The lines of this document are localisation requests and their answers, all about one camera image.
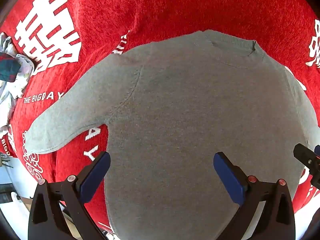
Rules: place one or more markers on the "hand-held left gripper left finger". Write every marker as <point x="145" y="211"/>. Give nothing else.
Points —
<point x="96" y="172"/>

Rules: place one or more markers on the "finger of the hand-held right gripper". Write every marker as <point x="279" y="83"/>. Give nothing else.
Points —
<point x="307" y="158"/>

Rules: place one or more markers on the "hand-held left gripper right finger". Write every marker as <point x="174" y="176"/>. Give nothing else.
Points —
<point x="228" y="173"/>

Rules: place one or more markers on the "grey sweater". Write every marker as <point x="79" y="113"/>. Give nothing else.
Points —
<point x="190" y="130"/>

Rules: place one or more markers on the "pile of patterned clothes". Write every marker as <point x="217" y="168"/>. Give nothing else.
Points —
<point x="11" y="67"/>

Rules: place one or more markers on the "red printed blanket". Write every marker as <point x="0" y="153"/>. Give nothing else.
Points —
<point x="160" y="12"/>

